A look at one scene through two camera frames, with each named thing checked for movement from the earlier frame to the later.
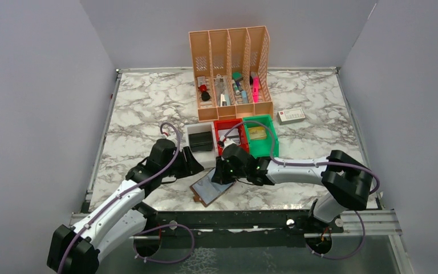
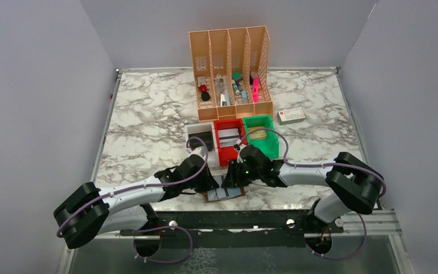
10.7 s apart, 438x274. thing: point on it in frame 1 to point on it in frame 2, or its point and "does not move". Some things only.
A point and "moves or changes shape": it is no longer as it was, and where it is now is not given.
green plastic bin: (260, 142) does not move
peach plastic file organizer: (232, 70) does not move
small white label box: (290, 116) does not move
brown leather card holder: (207, 191) moves or changes shape
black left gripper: (185, 162) to (209, 180)
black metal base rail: (234, 229) does not move
